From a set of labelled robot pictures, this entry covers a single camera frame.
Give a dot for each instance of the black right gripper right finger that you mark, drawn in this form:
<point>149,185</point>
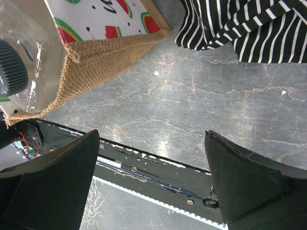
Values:
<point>253,191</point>

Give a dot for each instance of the light blue cable duct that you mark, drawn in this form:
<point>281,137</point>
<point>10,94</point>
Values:
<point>160,203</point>

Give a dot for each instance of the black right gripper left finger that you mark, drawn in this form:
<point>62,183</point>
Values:
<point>50,191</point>

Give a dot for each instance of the clear bottle with grey cap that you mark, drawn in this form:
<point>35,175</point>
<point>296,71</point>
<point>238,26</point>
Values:
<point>31,54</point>

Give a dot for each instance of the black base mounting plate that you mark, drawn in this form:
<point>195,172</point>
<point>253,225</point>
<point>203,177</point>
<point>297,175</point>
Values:
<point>165,180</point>

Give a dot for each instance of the black white striped cloth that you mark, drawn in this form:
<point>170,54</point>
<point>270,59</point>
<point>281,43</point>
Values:
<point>260,31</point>

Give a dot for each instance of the watermelon print canvas bag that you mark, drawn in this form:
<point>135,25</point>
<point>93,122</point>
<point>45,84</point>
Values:
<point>89,64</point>

